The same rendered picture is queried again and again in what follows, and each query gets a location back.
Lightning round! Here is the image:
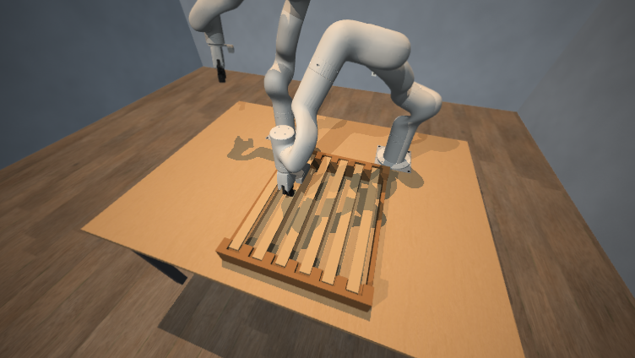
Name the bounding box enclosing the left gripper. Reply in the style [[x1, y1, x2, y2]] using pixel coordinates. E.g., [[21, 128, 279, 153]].
[[277, 171, 296, 197]]

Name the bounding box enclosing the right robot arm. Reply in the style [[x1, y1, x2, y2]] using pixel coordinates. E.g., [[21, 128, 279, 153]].
[[189, 0, 311, 136]]

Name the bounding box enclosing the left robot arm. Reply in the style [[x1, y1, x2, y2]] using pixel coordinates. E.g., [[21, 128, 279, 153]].
[[269, 19, 442, 184]]

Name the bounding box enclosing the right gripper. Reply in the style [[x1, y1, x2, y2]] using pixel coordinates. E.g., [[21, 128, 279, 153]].
[[208, 44, 226, 83]]

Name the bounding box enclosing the light wooden bed slat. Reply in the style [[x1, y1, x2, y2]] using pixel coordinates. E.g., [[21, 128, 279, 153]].
[[229, 172, 278, 251], [322, 164, 363, 285], [252, 155, 315, 261], [299, 160, 348, 275], [346, 167, 380, 294], [275, 156, 331, 267]]

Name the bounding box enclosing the brown wooden bed frame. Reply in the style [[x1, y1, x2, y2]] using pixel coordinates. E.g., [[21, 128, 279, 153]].
[[215, 150, 390, 312]]

